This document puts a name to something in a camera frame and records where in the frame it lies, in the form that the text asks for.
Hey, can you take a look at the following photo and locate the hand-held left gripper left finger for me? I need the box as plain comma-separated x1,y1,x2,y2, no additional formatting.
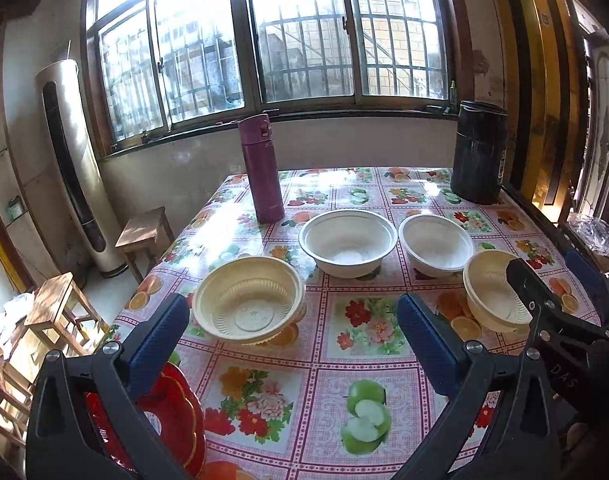
25,292,191,480

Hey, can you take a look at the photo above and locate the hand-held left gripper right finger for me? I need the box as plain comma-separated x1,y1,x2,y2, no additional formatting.
393,293,561,480

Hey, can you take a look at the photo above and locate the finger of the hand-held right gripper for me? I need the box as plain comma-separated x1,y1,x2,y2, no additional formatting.
565,250,609,332
506,258,609,339

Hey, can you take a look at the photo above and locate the small cream plastic bowl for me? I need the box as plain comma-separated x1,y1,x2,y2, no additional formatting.
463,250,534,334

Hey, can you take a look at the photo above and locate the red plate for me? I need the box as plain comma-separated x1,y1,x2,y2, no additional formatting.
83,362,206,479

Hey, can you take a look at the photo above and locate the small white bowl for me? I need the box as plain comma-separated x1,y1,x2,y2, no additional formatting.
399,214,475,277

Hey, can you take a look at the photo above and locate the wide cream plastic bowl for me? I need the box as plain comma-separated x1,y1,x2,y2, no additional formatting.
192,256,307,345

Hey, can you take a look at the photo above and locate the large white bowl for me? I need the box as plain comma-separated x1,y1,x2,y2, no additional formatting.
298,209,399,279

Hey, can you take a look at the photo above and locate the clear plastic bag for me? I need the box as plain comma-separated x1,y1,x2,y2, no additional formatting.
567,211,609,261

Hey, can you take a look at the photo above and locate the light wooden stool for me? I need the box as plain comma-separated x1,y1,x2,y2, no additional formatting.
23,272,108,357

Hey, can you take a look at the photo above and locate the dark wooden stool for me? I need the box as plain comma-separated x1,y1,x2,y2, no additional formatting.
115,206,176,286

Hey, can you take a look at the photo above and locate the fruit and flower print tablecloth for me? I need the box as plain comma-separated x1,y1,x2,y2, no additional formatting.
97,166,605,480

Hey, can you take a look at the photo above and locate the black canister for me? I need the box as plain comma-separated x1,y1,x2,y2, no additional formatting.
450,100,508,205

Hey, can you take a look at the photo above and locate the low wooden stool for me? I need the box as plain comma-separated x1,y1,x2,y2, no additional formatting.
0,355,41,448

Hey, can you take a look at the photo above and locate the tower air conditioner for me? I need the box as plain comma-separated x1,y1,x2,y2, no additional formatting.
35,59,128,278

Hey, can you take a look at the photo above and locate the purple thermos bottle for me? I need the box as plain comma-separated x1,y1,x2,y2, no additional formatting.
238,113,286,224

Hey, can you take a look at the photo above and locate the barred window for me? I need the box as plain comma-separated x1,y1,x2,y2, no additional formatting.
82,0,466,157

